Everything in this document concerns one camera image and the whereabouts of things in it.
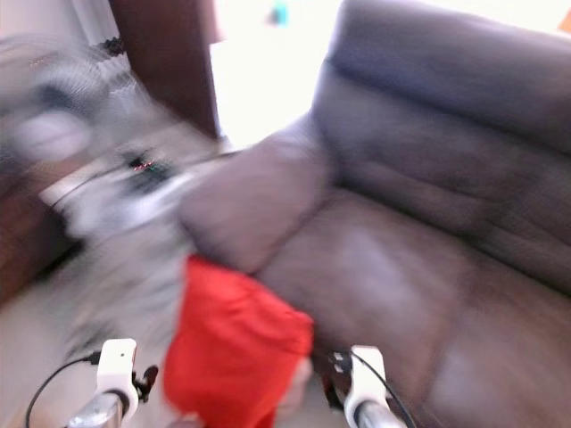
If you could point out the red pillow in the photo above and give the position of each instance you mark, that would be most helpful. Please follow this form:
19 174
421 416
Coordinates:
232 348

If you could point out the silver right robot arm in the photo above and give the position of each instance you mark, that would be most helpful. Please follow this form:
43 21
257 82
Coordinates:
379 417

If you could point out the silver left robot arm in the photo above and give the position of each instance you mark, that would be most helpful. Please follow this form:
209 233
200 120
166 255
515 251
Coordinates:
100 413

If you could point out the large brown fabric sofa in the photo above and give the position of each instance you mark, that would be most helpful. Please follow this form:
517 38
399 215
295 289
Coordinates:
410 267

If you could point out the white table fan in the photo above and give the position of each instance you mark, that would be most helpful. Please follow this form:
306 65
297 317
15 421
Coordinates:
67 111

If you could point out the dark brown wooden door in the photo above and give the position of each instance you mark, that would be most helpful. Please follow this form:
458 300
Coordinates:
165 58

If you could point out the teal plastic stool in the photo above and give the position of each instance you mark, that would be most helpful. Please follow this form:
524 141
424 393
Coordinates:
279 11

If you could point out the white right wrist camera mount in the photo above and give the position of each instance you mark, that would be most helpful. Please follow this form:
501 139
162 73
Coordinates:
368 379

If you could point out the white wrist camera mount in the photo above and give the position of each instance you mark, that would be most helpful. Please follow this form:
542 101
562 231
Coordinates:
368 379
118 366

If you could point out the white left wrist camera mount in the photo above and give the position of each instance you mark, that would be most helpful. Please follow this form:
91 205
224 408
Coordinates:
118 366

